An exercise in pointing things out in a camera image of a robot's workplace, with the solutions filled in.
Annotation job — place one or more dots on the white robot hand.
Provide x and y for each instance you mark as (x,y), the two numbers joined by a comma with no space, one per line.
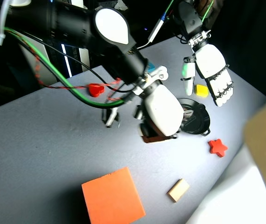
(163,109)
(209,60)

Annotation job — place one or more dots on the black frying pan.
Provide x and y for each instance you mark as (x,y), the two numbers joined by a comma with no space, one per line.
(200,122)

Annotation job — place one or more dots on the yellow block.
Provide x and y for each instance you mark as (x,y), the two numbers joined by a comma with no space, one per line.
(201,90)

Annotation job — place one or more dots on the blue block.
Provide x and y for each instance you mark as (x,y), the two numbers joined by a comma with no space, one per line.
(151,68)

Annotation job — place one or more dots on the person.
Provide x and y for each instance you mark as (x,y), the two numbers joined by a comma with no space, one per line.
(202,7)

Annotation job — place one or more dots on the red star block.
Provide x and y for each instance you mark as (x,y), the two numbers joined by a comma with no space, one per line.
(217,147)

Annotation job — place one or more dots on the red heart block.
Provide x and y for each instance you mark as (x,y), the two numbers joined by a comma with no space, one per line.
(96,89)

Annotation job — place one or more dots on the tan wooden block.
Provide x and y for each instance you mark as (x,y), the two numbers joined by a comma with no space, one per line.
(179,190)

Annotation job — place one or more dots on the white equipment rack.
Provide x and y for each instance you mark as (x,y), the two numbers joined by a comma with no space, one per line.
(83,58)

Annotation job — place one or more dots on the large orange block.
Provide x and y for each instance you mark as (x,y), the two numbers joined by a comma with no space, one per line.
(111,198)

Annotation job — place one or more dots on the crumpled white paper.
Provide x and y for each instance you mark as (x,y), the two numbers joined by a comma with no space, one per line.
(121,5)

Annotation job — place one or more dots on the white cloth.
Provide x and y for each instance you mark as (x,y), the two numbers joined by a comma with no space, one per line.
(235,198)

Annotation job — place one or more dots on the grey table cover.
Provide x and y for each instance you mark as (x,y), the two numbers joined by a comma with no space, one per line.
(42,163)

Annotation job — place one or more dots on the white plastic tube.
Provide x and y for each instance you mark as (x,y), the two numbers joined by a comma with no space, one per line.
(2,28)

